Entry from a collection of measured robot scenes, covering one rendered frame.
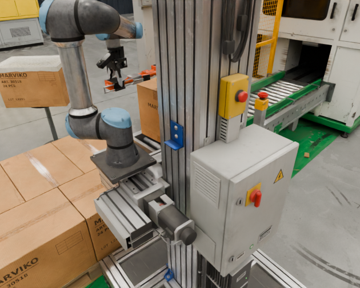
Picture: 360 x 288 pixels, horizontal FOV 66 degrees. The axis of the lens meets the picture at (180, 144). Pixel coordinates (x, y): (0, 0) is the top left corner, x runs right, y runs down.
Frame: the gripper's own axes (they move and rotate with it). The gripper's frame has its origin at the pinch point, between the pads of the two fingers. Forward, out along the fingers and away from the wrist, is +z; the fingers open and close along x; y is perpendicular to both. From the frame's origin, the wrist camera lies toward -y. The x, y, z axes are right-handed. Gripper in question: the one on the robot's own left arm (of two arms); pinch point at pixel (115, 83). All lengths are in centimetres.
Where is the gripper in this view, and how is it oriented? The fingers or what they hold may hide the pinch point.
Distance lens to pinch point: 165.7
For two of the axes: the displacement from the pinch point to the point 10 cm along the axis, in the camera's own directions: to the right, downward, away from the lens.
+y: 6.8, -3.9, 6.2
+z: 0.1, 8.5, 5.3
